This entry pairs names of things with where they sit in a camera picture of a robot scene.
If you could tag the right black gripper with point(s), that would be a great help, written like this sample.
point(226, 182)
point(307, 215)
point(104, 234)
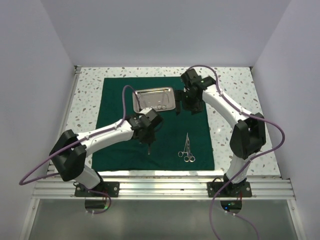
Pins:
point(180, 95)

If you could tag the steel instrument tray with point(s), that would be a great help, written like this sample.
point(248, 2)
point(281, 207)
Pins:
point(147, 98)

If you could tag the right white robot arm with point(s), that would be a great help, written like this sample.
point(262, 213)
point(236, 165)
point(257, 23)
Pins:
point(248, 129)

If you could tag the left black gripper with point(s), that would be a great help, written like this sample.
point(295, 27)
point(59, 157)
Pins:
point(148, 139)

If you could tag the aluminium mounting rail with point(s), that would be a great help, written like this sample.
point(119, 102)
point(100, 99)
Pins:
point(169, 188)

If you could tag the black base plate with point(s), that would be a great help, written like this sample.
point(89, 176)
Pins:
point(215, 190)
point(111, 188)

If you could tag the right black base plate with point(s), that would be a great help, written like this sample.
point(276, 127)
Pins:
point(215, 190)

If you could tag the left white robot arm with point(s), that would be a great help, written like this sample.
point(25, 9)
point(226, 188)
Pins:
point(71, 149)

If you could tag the dark green surgical cloth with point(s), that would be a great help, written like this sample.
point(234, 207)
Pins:
point(170, 139)

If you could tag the steel ring-handled forceps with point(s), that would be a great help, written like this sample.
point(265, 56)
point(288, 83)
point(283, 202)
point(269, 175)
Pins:
point(182, 153)

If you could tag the small steel scissors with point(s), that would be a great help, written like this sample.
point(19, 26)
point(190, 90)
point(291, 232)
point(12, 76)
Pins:
point(161, 102)

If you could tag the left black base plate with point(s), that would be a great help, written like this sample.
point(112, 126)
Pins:
point(111, 188)

